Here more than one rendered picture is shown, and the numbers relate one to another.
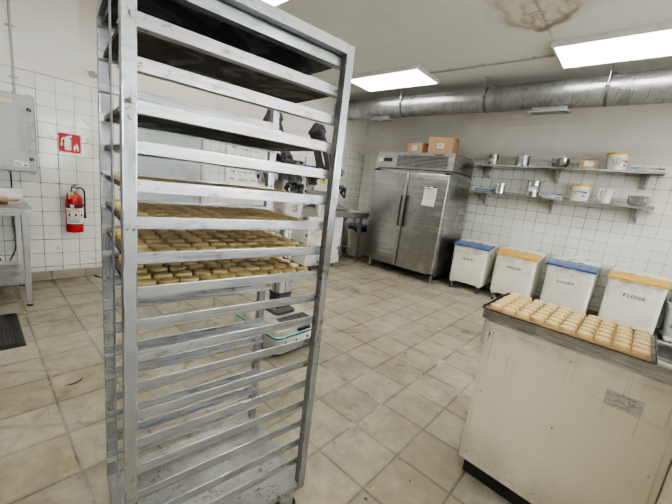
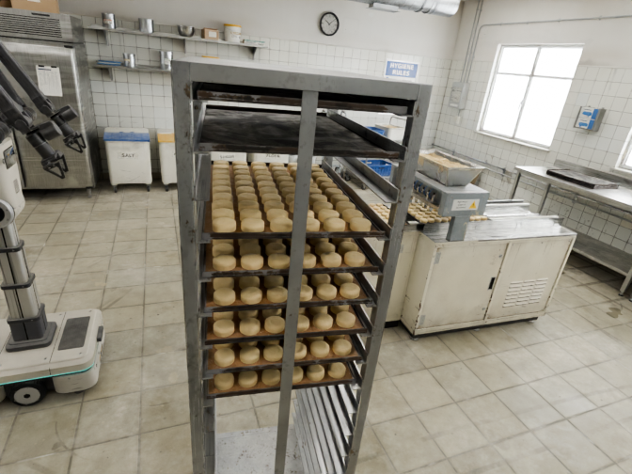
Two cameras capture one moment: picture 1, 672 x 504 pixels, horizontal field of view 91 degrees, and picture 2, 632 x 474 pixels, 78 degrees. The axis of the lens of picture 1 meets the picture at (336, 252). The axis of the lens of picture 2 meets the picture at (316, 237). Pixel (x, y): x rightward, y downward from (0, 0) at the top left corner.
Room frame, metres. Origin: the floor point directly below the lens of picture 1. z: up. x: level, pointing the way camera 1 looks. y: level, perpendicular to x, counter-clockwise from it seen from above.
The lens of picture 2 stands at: (0.57, 1.32, 1.84)
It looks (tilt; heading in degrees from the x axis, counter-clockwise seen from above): 24 degrees down; 296
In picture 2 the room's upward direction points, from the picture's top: 6 degrees clockwise
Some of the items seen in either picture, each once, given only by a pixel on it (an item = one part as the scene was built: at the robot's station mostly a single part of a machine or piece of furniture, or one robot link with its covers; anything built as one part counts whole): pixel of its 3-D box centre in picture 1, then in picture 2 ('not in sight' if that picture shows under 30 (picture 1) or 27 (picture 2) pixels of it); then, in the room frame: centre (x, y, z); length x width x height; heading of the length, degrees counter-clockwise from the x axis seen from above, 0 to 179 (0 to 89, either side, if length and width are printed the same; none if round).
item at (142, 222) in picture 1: (244, 223); (333, 269); (0.99, 0.29, 1.23); 0.64 x 0.03 x 0.03; 131
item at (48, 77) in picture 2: (429, 196); (49, 81); (5.24, -1.34, 1.39); 0.22 x 0.03 x 0.31; 49
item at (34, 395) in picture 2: not in sight; (28, 392); (2.54, 0.59, 0.08); 0.16 x 0.06 x 0.16; 49
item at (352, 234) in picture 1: (358, 239); not in sight; (6.83, -0.44, 0.33); 0.54 x 0.53 x 0.66; 49
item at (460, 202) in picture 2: not in sight; (431, 198); (1.02, -1.49, 1.01); 0.72 x 0.33 x 0.34; 136
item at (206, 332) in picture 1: (196, 334); not in sight; (1.29, 0.55, 0.69); 0.64 x 0.03 x 0.03; 131
